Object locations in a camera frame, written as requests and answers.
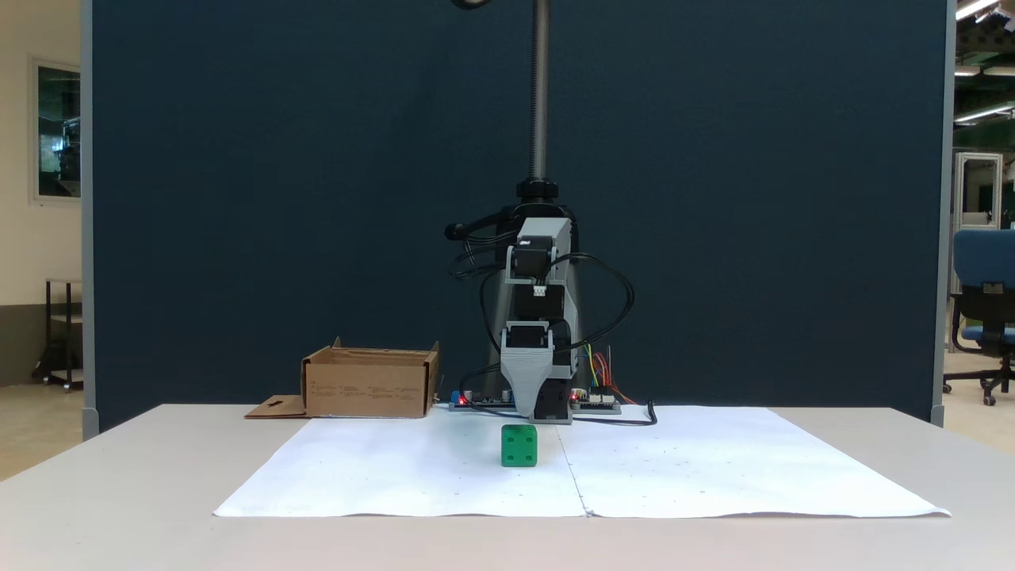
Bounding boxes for black camera stand metal pole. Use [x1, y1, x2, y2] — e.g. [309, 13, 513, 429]
[444, 0, 589, 397]

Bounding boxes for framed wall window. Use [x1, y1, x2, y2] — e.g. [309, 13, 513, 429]
[29, 56, 82, 204]

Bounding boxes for circuit board with blue connector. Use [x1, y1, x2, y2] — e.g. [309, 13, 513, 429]
[446, 387, 530, 413]

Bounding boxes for blue office chair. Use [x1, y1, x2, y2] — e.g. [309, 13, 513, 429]
[943, 228, 1015, 407]

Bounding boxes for dark blue partition panel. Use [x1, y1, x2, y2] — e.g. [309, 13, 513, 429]
[82, 0, 956, 442]

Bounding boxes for brown cardboard box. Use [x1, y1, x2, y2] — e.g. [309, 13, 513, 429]
[244, 337, 441, 420]

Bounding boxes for black power cable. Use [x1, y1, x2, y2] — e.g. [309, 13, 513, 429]
[573, 399, 659, 427]

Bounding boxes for black motor wire bundle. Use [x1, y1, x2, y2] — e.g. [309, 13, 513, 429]
[448, 226, 636, 415]

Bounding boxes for small circuit board red LED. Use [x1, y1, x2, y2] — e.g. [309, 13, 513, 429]
[569, 386, 623, 416]

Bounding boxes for green dice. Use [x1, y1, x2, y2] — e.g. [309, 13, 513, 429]
[500, 423, 539, 468]

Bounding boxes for grey metal frame cabinet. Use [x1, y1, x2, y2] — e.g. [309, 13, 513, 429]
[951, 151, 1006, 296]

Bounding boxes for black rolling cart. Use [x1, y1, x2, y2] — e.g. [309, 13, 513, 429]
[32, 278, 84, 392]

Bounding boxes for coloured jumper wires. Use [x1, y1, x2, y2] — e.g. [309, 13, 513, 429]
[581, 339, 637, 405]

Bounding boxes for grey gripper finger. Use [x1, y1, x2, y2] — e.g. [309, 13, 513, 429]
[501, 349, 554, 421]

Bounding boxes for white paper sheet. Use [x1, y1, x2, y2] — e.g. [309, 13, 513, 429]
[555, 405, 952, 519]
[213, 408, 589, 519]

